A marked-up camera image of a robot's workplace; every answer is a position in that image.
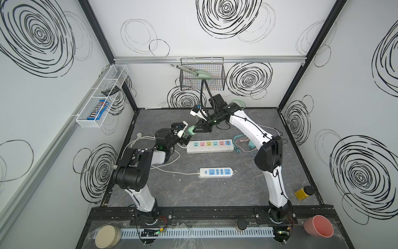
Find green charger plug with cable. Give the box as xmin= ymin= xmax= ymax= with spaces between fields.
xmin=182 ymin=126 xmax=195 ymax=141

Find large multicolour power strip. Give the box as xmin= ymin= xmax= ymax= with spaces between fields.
xmin=186 ymin=140 xmax=234 ymax=154

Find small blue white power strip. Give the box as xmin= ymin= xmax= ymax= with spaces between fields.
xmin=199 ymin=167 xmax=234 ymax=178

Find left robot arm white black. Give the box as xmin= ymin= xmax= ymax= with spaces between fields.
xmin=112 ymin=121 xmax=191 ymax=224

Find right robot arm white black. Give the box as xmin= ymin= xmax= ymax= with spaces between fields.
xmin=191 ymin=94 xmax=292 ymax=224

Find teal charger plug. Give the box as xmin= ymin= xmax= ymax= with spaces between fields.
xmin=248 ymin=141 xmax=256 ymax=149

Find green kitchen tongs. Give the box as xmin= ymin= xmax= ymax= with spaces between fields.
xmin=170 ymin=64 xmax=212 ymax=79

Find black remote control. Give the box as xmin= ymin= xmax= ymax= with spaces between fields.
xmin=101 ymin=86 xmax=120 ymax=96

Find blue candy packet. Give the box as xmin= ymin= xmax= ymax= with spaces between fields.
xmin=87 ymin=100 xmax=109 ymax=120

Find black round knob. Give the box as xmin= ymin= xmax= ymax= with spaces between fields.
xmin=235 ymin=219 xmax=248 ymax=231

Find round beige lid container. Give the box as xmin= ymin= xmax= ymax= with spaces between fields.
xmin=95 ymin=225 xmax=122 ymax=249

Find yellow jar black lid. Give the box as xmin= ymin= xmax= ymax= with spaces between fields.
xmin=294 ymin=186 xmax=315 ymax=201

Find pink plastic cup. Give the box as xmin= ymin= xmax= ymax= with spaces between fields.
xmin=303 ymin=215 xmax=334 ymax=238

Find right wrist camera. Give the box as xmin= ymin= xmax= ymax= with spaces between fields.
xmin=190 ymin=106 xmax=206 ymax=120

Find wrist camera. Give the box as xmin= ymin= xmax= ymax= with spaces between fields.
xmin=176 ymin=121 xmax=188 ymax=138
xmin=190 ymin=106 xmax=206 ymax=120

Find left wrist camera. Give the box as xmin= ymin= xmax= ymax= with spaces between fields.
xmin=176 ymin=121 xmax=188 ymax=138

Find white power cord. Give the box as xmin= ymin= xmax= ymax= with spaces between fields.
xmin=119 ymin=133 xmax=201 ymax=175

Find black wire basket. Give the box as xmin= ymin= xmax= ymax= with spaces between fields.
xmin=177 ymin=57 xmax=227 ymax=91

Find black front rail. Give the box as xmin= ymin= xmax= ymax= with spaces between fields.
xmin=87 ymin=205 xmax=337 ymax=225

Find white wire shelf basket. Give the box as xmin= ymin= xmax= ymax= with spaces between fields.
xmin=76 ymin=64 xmax=129 ymax=128

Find white slotted cable duct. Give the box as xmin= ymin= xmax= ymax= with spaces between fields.
xmin=121 ymin=227 xmax=275 ymax=239

